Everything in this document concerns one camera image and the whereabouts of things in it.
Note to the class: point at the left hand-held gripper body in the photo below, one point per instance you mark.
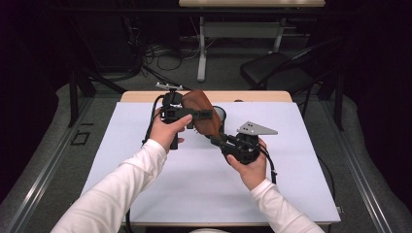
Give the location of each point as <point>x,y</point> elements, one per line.
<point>173,113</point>

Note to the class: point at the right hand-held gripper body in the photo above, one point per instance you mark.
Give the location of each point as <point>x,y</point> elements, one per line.
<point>246,147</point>

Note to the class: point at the black mesh cup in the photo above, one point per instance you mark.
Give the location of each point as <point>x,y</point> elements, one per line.
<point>222,113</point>

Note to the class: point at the person's left hand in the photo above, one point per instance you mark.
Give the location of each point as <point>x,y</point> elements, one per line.
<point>165,132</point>

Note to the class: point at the person's right hand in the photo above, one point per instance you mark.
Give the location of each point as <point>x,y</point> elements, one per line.
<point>254,173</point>

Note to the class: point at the white table mat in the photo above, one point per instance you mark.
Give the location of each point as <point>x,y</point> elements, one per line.
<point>194,181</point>

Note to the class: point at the light wooden table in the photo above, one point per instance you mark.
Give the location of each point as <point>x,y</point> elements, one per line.
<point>252,96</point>

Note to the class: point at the black folding chair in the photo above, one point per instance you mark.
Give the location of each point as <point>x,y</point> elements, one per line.
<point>275,69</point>

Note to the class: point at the white-framed desk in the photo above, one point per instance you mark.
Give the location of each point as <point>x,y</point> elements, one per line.
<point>239,30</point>

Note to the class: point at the black metal stand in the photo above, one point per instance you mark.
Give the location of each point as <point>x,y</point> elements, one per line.
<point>73,97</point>

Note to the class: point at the metal floor rail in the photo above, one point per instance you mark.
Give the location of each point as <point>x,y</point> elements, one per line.
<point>47,168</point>
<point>359,174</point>

